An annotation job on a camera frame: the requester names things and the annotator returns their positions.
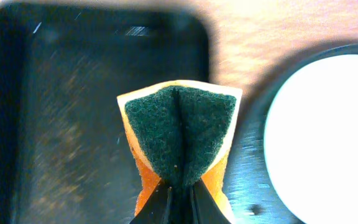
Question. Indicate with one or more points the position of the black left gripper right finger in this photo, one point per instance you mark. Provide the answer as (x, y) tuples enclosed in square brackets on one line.
[(204, 208)]

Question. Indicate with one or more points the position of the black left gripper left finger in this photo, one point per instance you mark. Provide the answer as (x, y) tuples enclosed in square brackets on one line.
[(157, 208)]

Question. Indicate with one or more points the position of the yellow green scrub sponge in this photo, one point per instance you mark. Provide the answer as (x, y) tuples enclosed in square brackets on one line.
[(180, 132)]

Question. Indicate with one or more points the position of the pale green plate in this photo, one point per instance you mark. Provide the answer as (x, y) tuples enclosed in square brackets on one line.
[(311, 141)]

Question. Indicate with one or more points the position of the round black tray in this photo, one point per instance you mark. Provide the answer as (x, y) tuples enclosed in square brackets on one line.
[(246, 182)]

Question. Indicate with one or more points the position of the rectangular black tray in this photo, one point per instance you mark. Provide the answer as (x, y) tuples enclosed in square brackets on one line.
[(64, 157)]

